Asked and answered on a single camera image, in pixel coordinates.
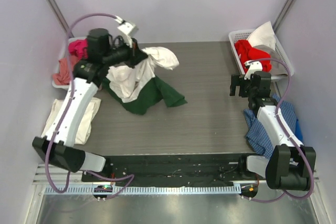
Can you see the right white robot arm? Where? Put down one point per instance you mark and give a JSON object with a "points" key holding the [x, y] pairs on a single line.
{"points": [[291, 164]]}

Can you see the slotted white cable duct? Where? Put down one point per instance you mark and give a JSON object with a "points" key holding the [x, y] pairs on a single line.
{"points": [[98, 190]]}

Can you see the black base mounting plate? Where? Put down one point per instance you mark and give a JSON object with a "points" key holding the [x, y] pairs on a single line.
{"points": [[188, 170]]}

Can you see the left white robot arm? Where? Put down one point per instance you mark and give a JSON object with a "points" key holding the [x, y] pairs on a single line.
{"points": [[57, 146]]}

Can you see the grey white garment in basket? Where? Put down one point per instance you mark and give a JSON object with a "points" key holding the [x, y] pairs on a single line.
{"points": [[263, 38]]}

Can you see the folded cream t-shirt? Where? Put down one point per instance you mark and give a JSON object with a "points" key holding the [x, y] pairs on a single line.
{"points": [[84, 128]]}

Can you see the white and green t-shirt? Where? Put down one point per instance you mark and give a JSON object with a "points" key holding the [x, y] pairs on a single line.
{"points": [[139, 88]]}

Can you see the red t-shirt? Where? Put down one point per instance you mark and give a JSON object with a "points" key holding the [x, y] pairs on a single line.
{"points": [[246, 52]]}

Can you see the blue plaid shirt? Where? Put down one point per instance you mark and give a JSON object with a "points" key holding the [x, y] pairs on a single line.
{"points": [[257, 136]]}

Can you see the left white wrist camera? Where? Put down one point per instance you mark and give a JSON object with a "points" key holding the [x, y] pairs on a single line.
{"points": [[127, 30]]}

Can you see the magenta t-shirt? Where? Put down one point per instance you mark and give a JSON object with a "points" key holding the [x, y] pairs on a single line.
{"points": [[78, 48]]}

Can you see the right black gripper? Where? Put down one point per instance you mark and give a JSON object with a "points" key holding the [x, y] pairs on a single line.
{"points": [[241, 85]]}

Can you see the solid blue garment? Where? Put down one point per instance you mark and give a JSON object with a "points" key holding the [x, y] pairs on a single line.
{"points": [[298, 134]]}

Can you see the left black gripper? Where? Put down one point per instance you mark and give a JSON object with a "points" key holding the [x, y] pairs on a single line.
{"points": [[134, 51]]}

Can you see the right white perforated basket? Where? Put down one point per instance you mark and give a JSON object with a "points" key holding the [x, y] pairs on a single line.
{"points": [[234, 36]]}

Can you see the salmon pink t-shirt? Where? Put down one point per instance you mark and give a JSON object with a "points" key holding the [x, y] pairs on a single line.
{"points": [[62, 78]]}

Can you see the left grey plastic bin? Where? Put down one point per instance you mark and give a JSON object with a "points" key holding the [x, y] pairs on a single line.
{"points": [[73, 61]]}

